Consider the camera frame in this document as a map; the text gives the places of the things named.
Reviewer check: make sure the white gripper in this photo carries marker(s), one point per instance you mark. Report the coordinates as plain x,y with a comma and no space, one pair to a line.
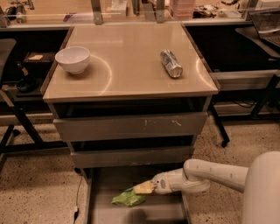
161,185

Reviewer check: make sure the green rice chip bag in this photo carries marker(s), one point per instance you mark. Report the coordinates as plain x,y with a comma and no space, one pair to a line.
128,198

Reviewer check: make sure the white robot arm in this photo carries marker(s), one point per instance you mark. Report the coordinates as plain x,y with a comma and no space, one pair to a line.
259,183

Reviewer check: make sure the middle grey drawer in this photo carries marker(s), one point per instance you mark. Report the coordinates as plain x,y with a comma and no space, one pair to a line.
144,156

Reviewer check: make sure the bottom open grey drawer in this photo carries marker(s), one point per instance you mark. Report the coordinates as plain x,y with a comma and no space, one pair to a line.
109,182

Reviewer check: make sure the top grey drawer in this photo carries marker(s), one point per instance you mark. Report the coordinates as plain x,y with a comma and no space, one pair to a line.
130,126

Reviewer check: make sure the grey drawer cabinet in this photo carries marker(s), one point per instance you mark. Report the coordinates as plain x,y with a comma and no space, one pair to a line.
125,77

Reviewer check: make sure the black table leg with caster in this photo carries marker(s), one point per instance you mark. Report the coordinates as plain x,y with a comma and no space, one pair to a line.
223,133

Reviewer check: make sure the silver drink can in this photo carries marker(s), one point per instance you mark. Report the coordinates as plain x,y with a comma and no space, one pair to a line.
170,63

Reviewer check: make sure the white ceramic bowl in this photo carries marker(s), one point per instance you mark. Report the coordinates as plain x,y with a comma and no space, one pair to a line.
74,59

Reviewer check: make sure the pink stacked trays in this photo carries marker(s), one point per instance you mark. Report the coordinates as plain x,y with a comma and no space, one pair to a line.
181,9

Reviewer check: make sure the open laptop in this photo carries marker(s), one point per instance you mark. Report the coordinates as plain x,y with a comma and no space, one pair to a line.
267,25

